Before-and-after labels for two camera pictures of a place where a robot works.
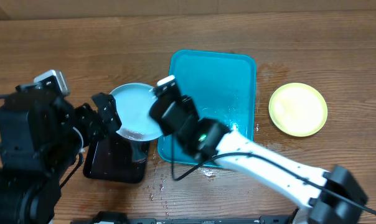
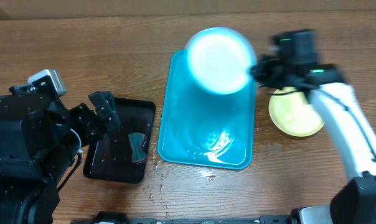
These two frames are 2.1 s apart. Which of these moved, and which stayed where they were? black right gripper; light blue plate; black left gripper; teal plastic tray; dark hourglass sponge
Moved: light blue plate; black right gripper
Stayed: black left gripper; teal plastic tray; dark hourglass sponge
